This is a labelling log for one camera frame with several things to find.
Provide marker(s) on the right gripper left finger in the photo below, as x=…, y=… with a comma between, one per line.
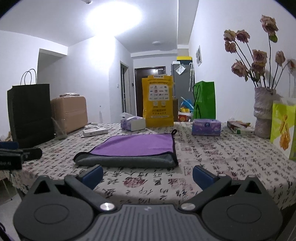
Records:
x=84, y=184

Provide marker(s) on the red carton box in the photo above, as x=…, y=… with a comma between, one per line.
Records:
x=184, y=117

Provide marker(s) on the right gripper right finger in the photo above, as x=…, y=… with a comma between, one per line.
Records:
x=212, y=187

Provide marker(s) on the lime green orange bag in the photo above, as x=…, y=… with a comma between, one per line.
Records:
x=283, y=126

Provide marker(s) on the yellow paper delivery bag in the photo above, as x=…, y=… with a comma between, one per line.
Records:
x=157, y=91

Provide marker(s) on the pink hard-shell suitcase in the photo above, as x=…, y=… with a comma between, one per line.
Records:
x=70, y=112

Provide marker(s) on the grey refrigerator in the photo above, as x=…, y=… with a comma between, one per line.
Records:
x=180, y=71

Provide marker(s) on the stack of small medicine boxes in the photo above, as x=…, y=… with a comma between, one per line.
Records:
x=240, y=128

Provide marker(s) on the clear drinking glass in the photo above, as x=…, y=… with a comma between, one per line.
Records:
x=60, y=134

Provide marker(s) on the round ceiling lamp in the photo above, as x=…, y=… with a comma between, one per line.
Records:
x=156, y=43

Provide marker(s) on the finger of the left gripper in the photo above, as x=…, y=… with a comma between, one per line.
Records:
x=13, y=159
x=9, y=145

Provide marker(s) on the closed purple tissue box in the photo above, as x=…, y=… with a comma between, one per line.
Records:
x=206, y=127

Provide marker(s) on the purple grey microfibre towel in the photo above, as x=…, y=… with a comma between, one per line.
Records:
x=133, y=151

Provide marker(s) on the green paper gift bag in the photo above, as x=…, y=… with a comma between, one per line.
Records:
x=204, y=100

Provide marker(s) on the open purple tissue box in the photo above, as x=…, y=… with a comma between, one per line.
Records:
x=132, y=123

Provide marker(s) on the framed wall picture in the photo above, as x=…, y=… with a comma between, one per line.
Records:
x=198, y=56

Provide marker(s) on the flat white pink box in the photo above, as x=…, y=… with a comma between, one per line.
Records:
x=94, y=132

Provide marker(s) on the black paper shopping bag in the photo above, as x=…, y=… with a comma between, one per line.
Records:
x=30, y=114

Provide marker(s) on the yellow box on refrigerator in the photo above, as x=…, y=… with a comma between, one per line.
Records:
x=184, y=58

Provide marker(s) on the white textured flower vase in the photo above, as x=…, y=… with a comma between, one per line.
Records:
x=263, y=110

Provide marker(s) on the dried pink rose bouquet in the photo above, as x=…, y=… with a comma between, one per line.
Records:
x=253, y=64

